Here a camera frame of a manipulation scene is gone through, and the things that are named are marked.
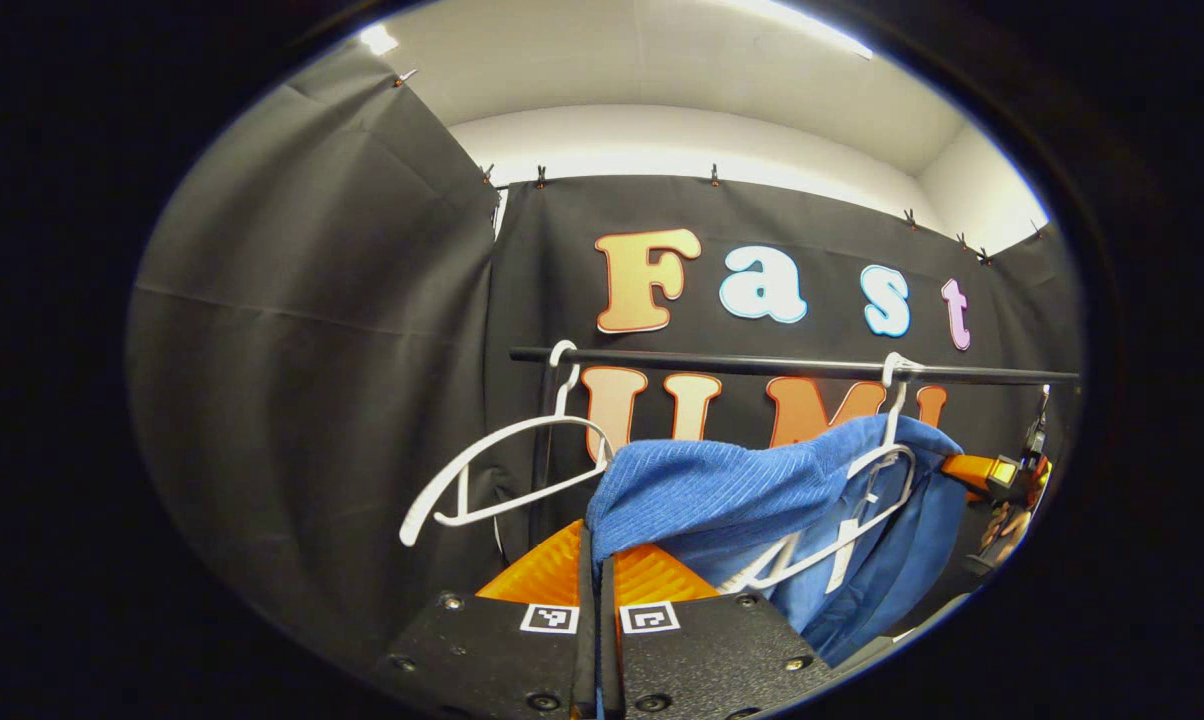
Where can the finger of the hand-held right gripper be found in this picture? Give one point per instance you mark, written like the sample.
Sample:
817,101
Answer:
967,468

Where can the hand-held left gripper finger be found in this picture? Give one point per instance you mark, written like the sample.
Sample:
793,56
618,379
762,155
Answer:
586,650
607,650

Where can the white plastic hanger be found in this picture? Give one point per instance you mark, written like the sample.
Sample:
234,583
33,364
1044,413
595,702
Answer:
896,405
522,427

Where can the black clothes rack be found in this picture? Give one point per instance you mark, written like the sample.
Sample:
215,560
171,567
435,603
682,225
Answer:
722,362

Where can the white paper garment tag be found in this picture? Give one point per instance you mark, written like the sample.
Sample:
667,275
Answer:
840,560

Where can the row of backdrop clips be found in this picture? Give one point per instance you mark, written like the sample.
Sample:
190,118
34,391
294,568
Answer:
714,178

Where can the black backdrop cloth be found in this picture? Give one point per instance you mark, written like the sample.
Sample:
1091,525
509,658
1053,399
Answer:
312,350

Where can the long ceiling light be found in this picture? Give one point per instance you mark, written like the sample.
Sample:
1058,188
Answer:
812,22

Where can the small ceiling light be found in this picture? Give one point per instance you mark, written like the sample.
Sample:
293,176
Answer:
378,40

